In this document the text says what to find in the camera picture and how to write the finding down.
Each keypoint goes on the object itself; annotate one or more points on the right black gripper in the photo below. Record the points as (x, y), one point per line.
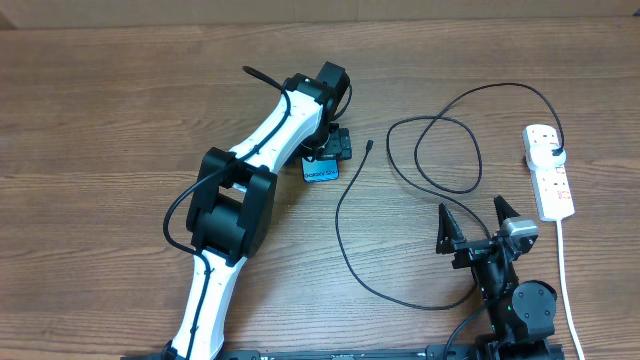
(449, 241)

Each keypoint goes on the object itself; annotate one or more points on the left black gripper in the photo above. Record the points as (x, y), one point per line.
(336, 144)

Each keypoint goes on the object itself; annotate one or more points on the Samsung Galaxy smartphone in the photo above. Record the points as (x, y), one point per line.
(320, 170)

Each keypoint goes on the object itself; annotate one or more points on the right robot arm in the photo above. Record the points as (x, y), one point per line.
(521, 314)

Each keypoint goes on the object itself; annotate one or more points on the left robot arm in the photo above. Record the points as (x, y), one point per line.
(223, 218)

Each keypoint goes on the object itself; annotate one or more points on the white USB charger plug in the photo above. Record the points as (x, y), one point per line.
(545, 156)

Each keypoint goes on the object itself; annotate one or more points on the white power strip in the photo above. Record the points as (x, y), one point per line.
(551, 186)

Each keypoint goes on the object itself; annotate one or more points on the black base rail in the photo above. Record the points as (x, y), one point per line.
(340, 354)

